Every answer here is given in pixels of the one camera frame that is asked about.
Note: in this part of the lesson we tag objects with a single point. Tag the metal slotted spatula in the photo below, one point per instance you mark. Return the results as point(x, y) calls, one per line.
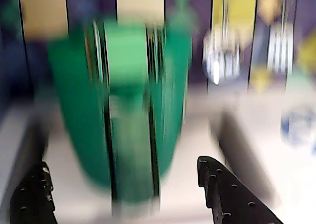
point(280, 48)

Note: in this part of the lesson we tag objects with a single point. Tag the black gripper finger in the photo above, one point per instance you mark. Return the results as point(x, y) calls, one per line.
point(32, 197)
point(234, 199)

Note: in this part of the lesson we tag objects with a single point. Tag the grey-blue toy kitchen unit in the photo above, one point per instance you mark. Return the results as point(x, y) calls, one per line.
point(138, 2)

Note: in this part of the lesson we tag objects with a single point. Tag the metal skimmer utensil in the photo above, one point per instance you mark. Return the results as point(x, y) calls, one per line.
point(219, 58)

